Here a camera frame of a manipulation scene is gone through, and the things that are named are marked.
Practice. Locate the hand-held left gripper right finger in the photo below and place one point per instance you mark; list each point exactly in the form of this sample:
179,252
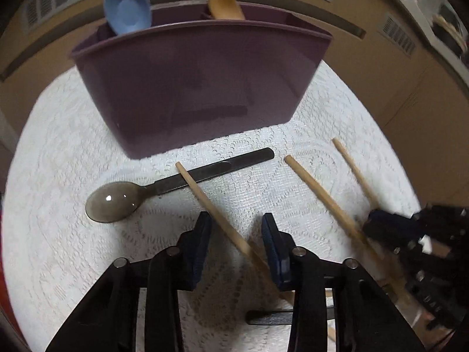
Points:
273,253

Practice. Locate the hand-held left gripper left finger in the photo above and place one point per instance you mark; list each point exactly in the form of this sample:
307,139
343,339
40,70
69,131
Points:
199,249

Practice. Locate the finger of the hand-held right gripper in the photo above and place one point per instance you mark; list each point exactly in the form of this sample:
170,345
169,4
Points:
388,227

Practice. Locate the wooden chopstick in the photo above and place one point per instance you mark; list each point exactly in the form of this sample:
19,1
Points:
351,168
205,198
318,190

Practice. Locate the purple plastic utensil container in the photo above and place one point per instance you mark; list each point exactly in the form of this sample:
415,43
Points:
201,80

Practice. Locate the blue plastic spoon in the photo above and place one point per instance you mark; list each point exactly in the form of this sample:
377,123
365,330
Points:
126,7

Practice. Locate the small grey vent grille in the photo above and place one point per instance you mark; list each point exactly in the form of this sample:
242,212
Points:
397,35

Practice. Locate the black pot with bamboo steamer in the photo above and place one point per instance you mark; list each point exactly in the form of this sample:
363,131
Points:
449,31

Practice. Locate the stone kitchen counter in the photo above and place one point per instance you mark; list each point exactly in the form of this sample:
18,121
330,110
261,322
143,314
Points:
410,3

